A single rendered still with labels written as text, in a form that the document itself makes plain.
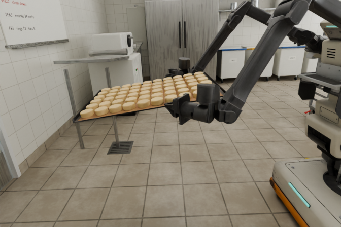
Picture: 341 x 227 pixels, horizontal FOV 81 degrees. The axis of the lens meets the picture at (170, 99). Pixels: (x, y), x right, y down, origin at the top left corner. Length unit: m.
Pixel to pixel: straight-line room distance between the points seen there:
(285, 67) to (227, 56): 1.34
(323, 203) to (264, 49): 1.05
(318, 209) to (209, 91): 1.04
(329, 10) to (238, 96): 0.39
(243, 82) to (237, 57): 3.98
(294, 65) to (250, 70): 4.55
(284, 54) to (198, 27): 2.01
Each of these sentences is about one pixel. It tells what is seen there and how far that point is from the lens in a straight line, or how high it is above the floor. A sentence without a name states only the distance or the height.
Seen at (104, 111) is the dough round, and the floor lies 0.94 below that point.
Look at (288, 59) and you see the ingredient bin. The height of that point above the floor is 0.49.
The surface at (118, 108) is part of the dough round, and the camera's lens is 0.81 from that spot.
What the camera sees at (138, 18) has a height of 1.48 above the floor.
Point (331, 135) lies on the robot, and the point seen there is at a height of 0.70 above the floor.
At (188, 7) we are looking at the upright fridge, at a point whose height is 1.58.
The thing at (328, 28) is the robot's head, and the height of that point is 1.21.
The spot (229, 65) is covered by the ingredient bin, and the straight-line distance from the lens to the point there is 4.63.
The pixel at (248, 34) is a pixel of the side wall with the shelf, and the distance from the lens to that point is 5.39.
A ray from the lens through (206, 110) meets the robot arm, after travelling 0.64.
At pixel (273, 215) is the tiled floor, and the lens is 1.73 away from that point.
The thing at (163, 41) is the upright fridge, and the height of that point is 0.99.
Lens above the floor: 1.24
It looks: 20 degrees down
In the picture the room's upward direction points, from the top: 2 degrees counter-clockwise
